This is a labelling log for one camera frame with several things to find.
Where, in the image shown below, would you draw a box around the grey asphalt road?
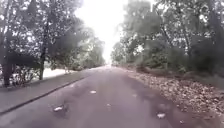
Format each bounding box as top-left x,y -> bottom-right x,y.
0,65 -> 214,128

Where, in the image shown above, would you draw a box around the row of trees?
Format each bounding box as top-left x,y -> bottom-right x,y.
0,0 -> 107,88
110,0 -> 224,79

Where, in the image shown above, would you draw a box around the leaf-covered verge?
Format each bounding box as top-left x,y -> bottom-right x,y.
116,65 -> 224,128

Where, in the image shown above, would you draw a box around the grey paved side strip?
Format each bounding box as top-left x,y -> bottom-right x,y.
0,69 -> 93,114

